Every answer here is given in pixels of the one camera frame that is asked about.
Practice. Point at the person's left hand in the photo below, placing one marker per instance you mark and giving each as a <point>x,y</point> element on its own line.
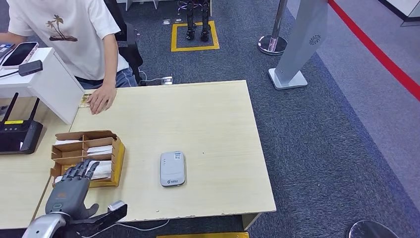
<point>103,98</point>

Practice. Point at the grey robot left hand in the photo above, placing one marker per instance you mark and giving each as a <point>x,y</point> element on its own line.
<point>67,197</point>

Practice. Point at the person's left forearm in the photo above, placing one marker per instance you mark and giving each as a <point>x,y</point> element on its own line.
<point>111,65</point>

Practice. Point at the cardboard key card box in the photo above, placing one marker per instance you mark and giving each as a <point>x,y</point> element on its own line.
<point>117,154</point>

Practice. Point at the person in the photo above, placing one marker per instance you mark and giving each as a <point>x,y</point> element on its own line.
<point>65,19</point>

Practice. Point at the black office chair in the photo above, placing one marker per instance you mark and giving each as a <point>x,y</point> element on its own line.
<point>131,56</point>

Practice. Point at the white desk riser box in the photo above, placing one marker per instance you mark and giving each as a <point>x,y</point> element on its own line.
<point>49,85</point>

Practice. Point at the white power strip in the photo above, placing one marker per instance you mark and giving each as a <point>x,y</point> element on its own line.
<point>167,80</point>

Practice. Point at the black router with antennas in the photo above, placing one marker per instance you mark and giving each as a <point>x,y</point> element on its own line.
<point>16,138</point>

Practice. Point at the black power bank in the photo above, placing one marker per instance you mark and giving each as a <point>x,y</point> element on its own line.
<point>30,68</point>

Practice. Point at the black smartphone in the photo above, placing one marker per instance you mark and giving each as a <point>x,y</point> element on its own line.
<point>19,54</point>

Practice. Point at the yellow floor tape square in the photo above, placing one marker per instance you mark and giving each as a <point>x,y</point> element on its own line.
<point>194,49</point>

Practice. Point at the black humanoid robot legs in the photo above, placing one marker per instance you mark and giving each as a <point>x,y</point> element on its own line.
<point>205,19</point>

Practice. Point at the grey kiosk stand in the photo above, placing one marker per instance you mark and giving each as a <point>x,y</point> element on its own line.
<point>302,40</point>

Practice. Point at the red floor tape line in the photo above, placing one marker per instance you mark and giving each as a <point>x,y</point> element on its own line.
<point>377,54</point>

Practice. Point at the round dark disc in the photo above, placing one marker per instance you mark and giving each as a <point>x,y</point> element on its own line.
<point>370,231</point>

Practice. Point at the white platform with dark edge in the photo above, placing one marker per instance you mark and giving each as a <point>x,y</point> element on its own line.
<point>410,6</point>

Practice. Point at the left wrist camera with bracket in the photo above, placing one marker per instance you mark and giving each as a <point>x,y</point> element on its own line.
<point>105,218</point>

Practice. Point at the white table frame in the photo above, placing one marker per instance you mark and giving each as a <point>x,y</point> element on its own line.
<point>155,3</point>

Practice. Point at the chrome stanchion post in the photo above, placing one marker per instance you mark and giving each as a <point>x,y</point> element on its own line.
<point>273,45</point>

